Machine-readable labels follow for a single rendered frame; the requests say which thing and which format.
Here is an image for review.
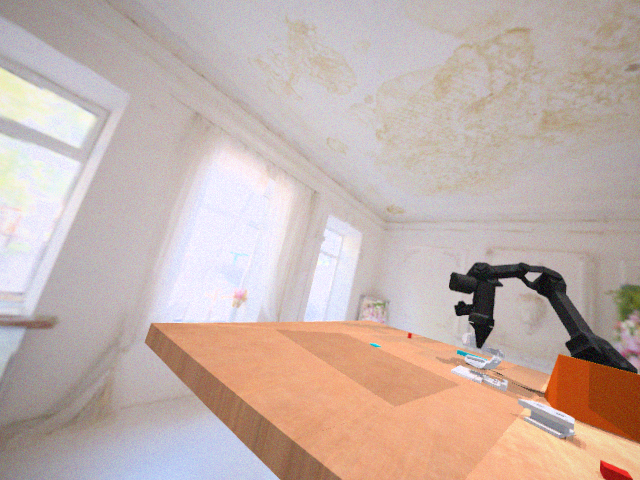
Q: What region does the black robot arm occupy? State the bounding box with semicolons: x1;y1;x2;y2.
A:
449;262;638;374

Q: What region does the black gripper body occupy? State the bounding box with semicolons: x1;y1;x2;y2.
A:
468;295;494;327

